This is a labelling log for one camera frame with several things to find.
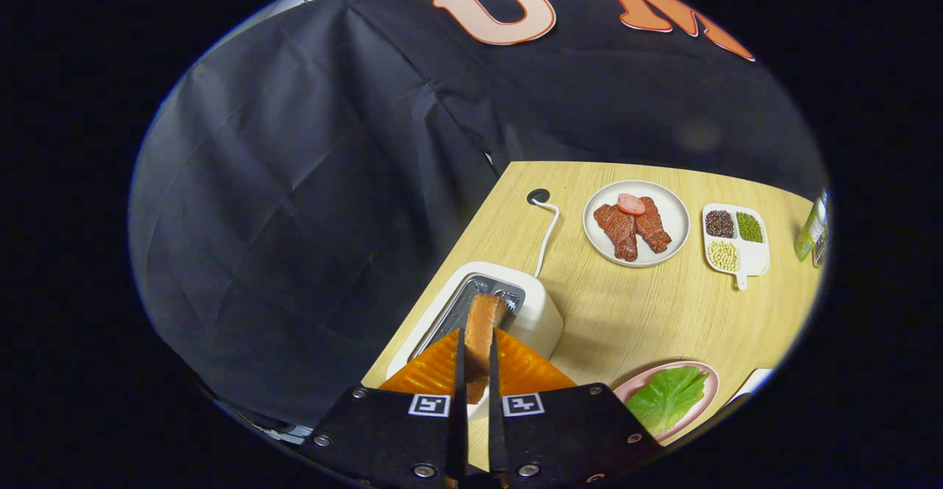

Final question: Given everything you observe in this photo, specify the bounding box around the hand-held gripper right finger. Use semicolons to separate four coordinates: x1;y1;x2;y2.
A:
486;327;664;486

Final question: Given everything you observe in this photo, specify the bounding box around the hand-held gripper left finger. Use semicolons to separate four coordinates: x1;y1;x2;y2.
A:
306;327;470;486

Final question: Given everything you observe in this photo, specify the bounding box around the toasted bread slice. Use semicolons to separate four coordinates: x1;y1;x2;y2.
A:
464;293;509;405

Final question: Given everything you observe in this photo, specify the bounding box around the green lettuce leaf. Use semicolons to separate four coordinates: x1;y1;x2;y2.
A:
625;365;710;437

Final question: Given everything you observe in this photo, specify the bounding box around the white toaster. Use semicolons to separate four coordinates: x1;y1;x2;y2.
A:
385;261;565;420

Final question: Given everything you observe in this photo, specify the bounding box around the pink round plate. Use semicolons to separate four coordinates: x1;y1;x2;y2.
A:
613;360;721;444

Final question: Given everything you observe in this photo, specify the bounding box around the brown meat piece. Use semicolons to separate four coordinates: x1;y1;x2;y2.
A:
594;203;639;262
635;196;673;254

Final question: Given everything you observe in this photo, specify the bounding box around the white square plate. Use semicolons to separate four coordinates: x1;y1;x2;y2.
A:
726;368;774;409

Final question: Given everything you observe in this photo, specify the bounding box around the black backdrop cloth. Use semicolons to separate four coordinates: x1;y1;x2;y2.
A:
129;0;826;431

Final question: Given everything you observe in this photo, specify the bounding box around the grey round plate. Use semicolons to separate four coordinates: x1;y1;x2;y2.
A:
583;180;691;268

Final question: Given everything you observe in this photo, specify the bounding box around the pile of yellow beans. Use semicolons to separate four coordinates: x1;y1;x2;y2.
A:
707;241;739;272

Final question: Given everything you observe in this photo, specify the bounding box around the white divided dish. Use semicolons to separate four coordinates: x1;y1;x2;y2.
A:
701;203;771;291

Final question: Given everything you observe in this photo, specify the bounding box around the pile of green beans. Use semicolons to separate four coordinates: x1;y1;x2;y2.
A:
736;211;765;244

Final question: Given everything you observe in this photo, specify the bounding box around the green label metal bottle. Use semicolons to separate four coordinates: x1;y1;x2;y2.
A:
793;191;830;262

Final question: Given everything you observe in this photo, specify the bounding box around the white toaster cable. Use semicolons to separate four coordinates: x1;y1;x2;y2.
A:
532;200;561;278

